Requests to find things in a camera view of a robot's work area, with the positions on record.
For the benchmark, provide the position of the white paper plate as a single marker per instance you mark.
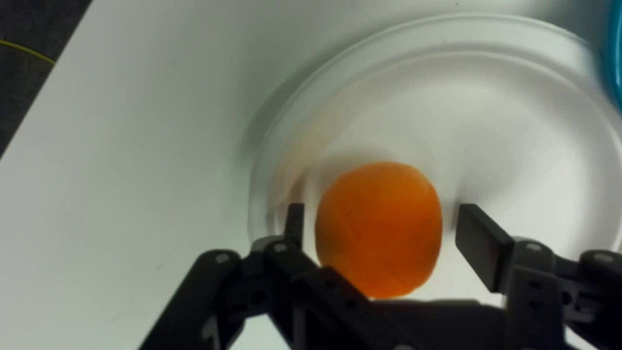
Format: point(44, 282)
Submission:
point(500, 111)

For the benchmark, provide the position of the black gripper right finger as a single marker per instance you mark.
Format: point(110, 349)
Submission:
point(485, 245)

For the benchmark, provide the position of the orange plush orange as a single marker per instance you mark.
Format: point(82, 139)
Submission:
point(380, 226)

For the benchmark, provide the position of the teal round lid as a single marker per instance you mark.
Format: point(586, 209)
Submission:
point(613, 53)

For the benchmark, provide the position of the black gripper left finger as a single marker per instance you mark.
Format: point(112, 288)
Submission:
point(294, 224)

